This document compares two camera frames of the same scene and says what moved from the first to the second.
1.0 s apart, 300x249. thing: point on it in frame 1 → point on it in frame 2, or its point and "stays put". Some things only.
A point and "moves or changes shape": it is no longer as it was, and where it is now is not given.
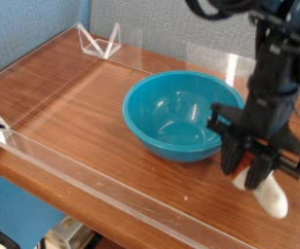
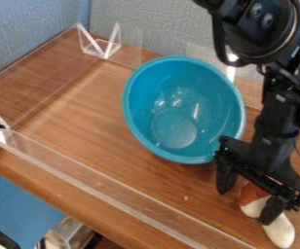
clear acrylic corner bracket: [96, 47] stays put
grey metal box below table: [70, 234] stays put
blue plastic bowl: [166, 112] moves or changes shape
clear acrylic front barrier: [104, 190] stays put
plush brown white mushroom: [267, 192] moves or changes shape
